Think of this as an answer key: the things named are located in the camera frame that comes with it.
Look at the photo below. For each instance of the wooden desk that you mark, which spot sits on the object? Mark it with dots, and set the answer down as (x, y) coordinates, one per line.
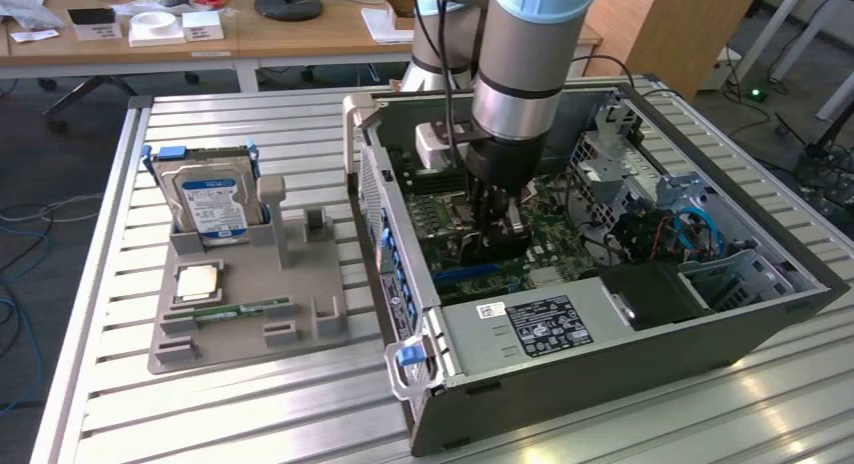
(320, 39)
(100, 51)

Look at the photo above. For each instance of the blue expansion slot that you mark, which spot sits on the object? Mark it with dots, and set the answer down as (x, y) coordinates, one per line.
(463, 274)

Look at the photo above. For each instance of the open dark grey PC case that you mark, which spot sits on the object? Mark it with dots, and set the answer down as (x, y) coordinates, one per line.
(600, 384)

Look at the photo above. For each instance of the wooden cabinet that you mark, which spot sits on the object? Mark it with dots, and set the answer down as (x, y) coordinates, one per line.
(674, 34)

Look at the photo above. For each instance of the silver chipset heatsink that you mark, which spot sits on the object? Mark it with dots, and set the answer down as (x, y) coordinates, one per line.
(546, 278)

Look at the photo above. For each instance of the metal socket cover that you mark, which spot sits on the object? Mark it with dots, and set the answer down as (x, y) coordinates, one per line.
(534, 191)

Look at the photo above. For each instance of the white box with black top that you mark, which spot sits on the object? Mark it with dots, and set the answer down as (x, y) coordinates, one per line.
(93, 24)

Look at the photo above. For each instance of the blue case latch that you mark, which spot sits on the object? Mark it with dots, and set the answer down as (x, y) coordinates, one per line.
(408, 357)

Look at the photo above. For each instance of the white paper stack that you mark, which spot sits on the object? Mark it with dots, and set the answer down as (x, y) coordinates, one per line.
(387, 29)

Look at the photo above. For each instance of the CPU socket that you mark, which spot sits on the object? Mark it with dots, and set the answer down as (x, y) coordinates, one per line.
(460, 206)

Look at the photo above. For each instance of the green RAM stick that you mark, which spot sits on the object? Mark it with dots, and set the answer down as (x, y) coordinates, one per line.
(220, 310)

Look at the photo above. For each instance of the white cube box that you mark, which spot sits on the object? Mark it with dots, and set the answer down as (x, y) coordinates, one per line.
(201, 26)

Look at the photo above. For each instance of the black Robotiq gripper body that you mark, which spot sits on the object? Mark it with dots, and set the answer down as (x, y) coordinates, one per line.
(503, 164)

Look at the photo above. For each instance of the flat white box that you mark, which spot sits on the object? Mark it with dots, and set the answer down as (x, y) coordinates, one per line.
(156, 38)

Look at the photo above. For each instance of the black graphics card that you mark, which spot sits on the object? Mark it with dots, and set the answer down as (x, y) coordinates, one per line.
(494, 254)

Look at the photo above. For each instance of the brown cardboard box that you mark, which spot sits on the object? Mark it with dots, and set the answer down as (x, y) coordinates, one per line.
(400, 4)

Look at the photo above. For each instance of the white label card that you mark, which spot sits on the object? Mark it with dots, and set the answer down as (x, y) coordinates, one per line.
(33, 35)

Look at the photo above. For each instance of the hard disk in blue caddy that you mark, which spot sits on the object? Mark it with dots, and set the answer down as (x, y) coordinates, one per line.
(209, 204)

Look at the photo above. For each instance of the green motherboard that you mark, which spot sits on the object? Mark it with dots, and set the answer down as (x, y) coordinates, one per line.
(554, 244)

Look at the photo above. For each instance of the grey parts rack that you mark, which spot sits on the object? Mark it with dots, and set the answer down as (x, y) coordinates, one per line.
(267, 264)

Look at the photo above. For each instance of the grey power supply unit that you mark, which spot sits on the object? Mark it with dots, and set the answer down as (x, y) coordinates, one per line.
(480, 339)

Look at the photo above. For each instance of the red small item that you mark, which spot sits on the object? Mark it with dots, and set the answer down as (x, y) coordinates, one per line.
(208, 1)

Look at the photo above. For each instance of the white tape roll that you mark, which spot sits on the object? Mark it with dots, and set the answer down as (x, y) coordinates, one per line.
(151, 20)

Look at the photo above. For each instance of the metal disk bay cage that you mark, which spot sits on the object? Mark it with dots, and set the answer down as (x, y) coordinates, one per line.
(600, 179)

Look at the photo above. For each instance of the silver CPU chip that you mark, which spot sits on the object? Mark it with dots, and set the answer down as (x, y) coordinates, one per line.
(197, 281)

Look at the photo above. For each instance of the black round lamp base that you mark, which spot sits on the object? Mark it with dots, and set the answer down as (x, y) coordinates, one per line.
(287, 6)

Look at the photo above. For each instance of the clear plastic bag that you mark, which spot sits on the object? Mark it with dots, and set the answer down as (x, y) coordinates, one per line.
(27, 9)

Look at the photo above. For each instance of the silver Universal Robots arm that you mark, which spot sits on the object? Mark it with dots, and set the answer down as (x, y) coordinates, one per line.
(520, 59)

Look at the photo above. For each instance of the black chair base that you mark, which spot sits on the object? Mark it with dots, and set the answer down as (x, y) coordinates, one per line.
(87, 89)

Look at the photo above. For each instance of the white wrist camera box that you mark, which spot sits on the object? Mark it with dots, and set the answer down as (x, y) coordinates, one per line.
(434, 146)

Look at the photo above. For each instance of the device with green light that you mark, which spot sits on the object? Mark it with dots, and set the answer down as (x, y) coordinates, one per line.
(756, 93)

